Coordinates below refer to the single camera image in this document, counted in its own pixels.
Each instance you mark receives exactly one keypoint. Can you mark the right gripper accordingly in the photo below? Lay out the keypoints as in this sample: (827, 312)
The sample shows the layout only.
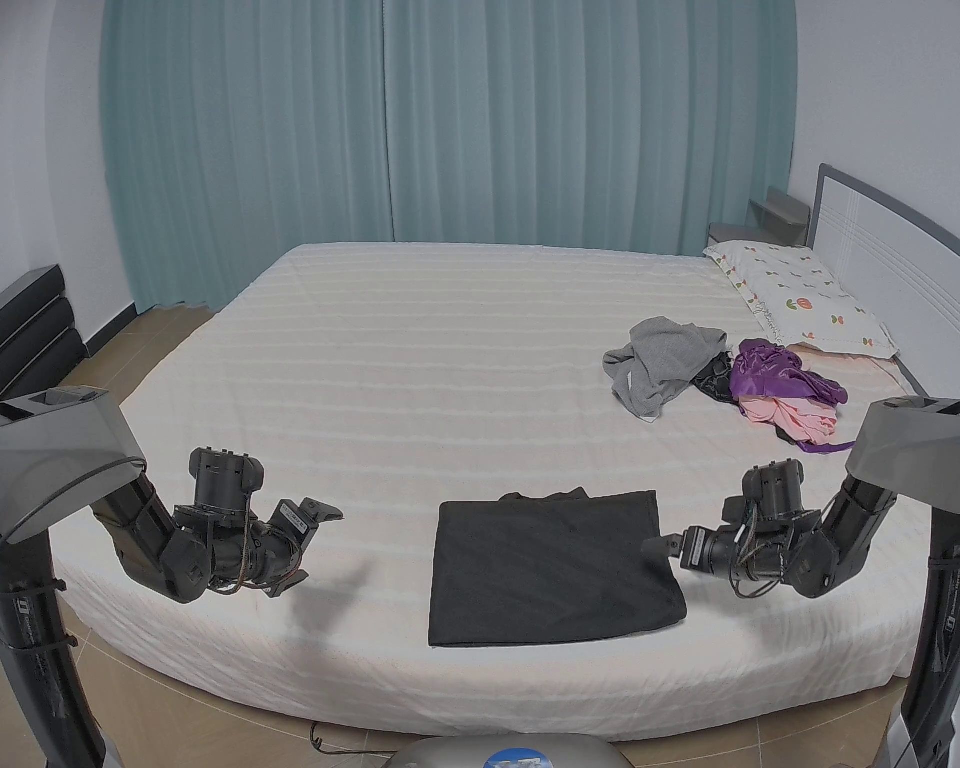
(709, 551)

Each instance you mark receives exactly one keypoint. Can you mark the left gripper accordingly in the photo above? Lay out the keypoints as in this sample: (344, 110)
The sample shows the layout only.
(281, 551)

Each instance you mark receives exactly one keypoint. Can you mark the black T-shirt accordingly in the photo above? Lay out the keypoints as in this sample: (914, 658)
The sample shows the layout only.
(547, 570)

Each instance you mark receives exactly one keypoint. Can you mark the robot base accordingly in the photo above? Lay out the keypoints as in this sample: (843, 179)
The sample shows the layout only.
(510, 754)

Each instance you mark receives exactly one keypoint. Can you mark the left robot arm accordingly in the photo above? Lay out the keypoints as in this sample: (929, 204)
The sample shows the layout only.
(60, 450)

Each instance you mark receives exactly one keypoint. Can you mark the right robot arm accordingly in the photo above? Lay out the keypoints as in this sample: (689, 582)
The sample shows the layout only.
(900, 450)

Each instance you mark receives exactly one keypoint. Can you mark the bed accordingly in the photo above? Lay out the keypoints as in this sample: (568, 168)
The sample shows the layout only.
(450, 360)

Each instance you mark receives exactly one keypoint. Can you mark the black shiny garment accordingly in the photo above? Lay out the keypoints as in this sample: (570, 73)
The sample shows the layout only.
(714, 382)

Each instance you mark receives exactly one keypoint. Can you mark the pink garment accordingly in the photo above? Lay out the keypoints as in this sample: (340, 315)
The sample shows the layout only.
(791, 416)

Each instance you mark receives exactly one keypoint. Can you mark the grey garment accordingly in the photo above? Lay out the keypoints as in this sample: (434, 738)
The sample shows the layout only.
(660, 360)

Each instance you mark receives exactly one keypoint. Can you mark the purple garment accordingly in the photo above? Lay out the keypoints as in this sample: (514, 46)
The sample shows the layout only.
(765, 375)

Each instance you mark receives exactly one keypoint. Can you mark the white printed pillow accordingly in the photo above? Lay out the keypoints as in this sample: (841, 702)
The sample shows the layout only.
(802, 296)

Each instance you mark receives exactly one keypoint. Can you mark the black chest of drawers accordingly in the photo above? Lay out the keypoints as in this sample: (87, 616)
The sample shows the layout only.
(37, 337)

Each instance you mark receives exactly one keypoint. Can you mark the grey bedside table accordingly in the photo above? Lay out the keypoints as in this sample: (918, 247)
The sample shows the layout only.
(776, 214)

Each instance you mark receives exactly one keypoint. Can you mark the blue-green curtain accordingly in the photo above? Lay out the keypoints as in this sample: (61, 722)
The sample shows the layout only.
(247, 150)
(592, 127)

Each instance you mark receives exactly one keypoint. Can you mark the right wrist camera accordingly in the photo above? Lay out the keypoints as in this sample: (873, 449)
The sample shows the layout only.
(735, 510)

